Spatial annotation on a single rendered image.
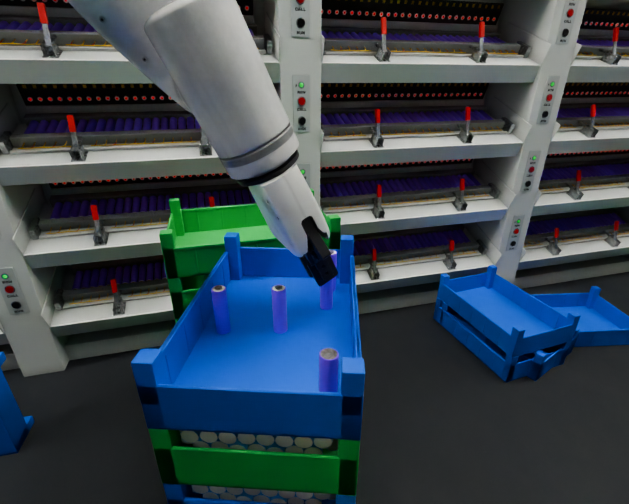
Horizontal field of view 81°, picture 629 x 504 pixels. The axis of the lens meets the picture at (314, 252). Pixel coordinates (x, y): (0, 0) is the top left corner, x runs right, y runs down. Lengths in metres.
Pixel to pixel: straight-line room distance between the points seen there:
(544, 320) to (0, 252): 1.37
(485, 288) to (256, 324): 0.95
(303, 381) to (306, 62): 0.71
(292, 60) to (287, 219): 0.58
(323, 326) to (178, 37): 0.35
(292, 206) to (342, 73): 0.61
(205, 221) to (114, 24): 0.46
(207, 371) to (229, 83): 0.30
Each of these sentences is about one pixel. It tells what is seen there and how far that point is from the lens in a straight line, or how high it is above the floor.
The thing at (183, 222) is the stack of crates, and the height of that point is 0.43.
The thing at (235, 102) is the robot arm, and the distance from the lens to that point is 0.37.
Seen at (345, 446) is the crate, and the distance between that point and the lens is 0.39.
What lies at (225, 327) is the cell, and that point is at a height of 0.41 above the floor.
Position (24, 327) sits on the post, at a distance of 1.17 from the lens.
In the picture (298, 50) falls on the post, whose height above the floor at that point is 0.76.
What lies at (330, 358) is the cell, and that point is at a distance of 0.35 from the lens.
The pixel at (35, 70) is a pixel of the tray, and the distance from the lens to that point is 0.96.
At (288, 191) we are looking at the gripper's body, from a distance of 0.39.
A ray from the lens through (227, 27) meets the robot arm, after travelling 0.37.
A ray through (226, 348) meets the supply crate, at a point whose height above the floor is 0.40.
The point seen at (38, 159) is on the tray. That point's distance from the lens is 1.00.
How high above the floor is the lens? 0.70
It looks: 25 degrees down
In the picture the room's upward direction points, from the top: straight up
